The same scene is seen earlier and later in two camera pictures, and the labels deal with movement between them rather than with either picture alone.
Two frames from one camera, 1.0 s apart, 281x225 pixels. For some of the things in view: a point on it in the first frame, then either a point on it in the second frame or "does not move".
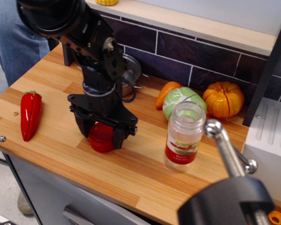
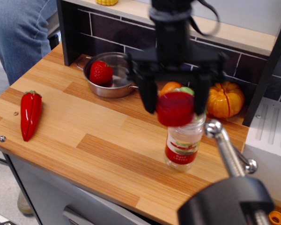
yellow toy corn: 107,3 does not move
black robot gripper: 103,106 to 173,59
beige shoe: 24,206 does not move
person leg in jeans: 19,47 does not move
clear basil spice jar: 184,136 does not move
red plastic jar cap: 101,138 to 175,108
